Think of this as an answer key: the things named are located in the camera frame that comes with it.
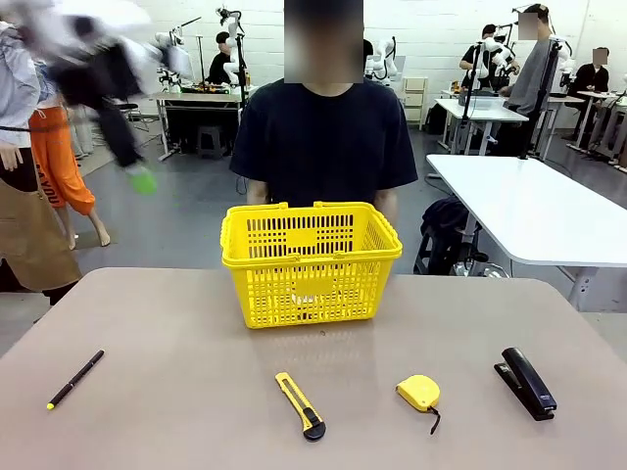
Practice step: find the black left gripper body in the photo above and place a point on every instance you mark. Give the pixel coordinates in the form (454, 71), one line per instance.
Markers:
(117, 132)

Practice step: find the yellow plastic shopping basket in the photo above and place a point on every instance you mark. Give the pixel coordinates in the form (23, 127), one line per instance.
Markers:
(301, 240)

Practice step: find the yellow black utility knife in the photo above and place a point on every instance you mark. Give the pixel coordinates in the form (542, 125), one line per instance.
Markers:
(299, 404)

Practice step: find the black stapler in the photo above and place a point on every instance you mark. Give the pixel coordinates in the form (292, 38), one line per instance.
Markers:
(526, 384)

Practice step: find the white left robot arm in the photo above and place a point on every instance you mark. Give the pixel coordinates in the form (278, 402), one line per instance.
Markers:
(98, 10)

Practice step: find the person's left forearm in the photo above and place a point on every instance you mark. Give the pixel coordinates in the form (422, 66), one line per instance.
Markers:
(387, 201)

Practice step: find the person's right forearm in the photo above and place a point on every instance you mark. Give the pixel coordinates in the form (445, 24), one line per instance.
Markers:
(257, 192)

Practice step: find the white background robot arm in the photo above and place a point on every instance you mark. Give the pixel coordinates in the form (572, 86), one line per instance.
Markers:
(499, 54)
(382, 63)

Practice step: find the seated person in black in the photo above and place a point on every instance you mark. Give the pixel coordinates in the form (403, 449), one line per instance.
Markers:
(220, 63)
(592, 78)

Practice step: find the person in black t-shirt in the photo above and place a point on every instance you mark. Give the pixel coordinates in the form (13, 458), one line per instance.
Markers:
(323, 142)

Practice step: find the person in black clothes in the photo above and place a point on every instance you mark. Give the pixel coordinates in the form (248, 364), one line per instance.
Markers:
(368, 59)

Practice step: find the person with headset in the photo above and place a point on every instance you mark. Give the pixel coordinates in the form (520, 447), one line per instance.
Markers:
(472, 56)

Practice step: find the person in grey shirt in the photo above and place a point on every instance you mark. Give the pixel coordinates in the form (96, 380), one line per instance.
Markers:
(531, 78)

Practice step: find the mannequin in orange pants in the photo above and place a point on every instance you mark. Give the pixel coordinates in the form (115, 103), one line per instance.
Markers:
(59, 161)

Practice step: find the grey plastic stool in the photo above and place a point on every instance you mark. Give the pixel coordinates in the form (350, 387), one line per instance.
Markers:
(209, 139)

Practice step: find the white background work table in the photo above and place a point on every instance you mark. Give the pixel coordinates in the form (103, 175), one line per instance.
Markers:
(196, 97)

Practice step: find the mannequin in light blue shirt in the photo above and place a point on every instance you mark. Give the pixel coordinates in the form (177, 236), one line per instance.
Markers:
(19, 88)

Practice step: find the black tripod pole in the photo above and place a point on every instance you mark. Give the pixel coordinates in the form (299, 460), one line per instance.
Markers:
(241, 59)

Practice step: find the black pen yellow tip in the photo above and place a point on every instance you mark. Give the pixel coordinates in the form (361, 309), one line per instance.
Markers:
(76, 379)

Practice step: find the white shelf cart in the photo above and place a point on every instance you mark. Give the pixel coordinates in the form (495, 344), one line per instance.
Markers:
(415, 98)

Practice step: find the black backpack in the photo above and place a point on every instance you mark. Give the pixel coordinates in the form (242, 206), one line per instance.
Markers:
(441, 220)

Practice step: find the yellow tape measure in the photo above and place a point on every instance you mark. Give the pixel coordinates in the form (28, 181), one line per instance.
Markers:
(419, 391)

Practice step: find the white background desk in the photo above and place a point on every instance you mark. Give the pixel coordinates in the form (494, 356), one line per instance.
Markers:
(482, 108)

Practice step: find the large white table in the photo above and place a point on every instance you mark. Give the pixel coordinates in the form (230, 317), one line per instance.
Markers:
(529, 210)

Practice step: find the grey standing desk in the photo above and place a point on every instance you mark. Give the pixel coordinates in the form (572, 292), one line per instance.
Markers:
(595, 93)

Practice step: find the black camera tripod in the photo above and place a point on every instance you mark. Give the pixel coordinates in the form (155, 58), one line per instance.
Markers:
(541, 98)

